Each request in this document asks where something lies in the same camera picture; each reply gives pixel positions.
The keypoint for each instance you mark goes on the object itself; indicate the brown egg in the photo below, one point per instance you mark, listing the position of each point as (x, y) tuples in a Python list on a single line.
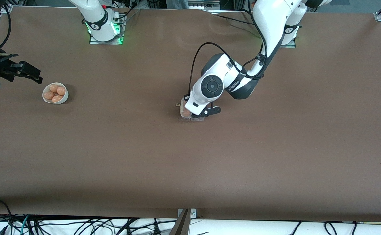
[(185, 113), (61, 90), (57, 99), (54, 88), (49, 95)]

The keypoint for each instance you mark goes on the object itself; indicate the clear plastic egg box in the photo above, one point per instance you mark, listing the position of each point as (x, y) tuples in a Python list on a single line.
[(185, 118)]

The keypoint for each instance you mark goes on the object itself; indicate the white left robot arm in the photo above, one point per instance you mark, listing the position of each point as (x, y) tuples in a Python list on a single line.
[(268, 26)]

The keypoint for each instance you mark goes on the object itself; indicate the white background equipment box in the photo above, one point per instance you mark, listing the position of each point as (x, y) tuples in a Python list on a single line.
[(210, 5)]

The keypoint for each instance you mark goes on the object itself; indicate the white round bowl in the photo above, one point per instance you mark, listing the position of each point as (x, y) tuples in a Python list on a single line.
[(64, 99)]

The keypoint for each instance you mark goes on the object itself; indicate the blue grey fabric shape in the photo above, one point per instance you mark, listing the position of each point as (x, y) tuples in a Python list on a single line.
[(177, 4)]

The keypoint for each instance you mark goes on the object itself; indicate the dark slanted bar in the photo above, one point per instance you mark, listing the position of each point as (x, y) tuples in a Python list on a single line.
[(181, 227)]

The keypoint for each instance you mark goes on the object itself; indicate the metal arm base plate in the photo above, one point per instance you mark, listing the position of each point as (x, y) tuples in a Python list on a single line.
[(96, 41), (290, 45)]

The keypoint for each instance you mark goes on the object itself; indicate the grey metal bracket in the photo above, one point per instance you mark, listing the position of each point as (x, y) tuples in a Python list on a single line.
[(193, 213)]

